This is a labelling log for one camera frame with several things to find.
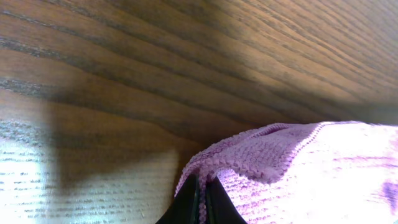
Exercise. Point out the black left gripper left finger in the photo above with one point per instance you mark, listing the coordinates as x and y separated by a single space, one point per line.
185 206

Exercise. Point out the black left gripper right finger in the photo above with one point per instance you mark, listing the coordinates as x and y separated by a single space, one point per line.
219 207

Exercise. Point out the purple microfiber cloth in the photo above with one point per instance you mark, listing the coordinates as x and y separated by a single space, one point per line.
329 172

